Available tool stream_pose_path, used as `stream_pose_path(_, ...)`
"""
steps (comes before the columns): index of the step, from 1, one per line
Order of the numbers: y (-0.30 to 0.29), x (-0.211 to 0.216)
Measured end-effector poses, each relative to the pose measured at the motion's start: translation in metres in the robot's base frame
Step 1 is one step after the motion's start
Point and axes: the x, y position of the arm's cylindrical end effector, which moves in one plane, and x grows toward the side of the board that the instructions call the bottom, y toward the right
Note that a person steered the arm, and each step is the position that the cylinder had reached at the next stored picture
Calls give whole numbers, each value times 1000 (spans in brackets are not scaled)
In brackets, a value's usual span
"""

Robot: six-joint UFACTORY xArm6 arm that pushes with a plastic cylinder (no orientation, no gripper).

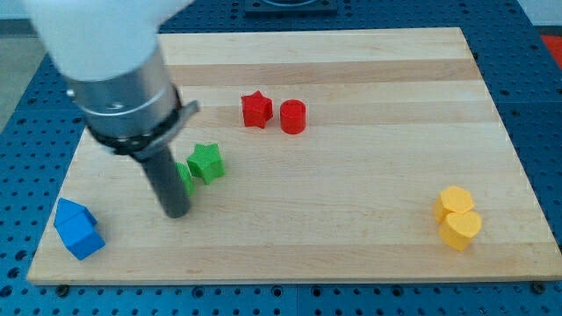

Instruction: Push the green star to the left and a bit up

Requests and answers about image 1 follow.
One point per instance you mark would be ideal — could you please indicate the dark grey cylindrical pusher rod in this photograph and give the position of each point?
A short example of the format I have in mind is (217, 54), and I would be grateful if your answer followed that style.
(161, 172)

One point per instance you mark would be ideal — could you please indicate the green block behind rod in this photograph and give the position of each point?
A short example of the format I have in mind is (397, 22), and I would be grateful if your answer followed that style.
(185, 176)

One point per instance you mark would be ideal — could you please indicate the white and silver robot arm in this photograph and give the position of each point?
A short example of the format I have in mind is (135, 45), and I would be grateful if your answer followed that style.
(109, 54)

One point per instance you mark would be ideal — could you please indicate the red cylinder block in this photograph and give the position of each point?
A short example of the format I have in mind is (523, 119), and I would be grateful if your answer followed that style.
(293, 116)

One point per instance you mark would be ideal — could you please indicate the blue cube block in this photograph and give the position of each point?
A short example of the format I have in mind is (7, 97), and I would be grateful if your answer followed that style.
(80, 237)

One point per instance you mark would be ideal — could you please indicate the red star block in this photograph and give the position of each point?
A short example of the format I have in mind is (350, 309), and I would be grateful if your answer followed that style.
(257, 109)

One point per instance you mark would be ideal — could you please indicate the green star block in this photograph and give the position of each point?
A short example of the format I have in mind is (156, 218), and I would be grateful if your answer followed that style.
(206, 163)

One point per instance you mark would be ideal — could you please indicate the yellow hexagon block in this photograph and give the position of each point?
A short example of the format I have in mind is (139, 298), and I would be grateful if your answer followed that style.
(453, 199)

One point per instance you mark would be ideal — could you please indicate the blue house-shaped block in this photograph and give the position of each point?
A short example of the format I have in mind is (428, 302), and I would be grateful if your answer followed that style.
(67, 210)

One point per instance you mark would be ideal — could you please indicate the light wooden board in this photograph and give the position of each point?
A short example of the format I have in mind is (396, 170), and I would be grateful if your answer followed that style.
(393, 117)

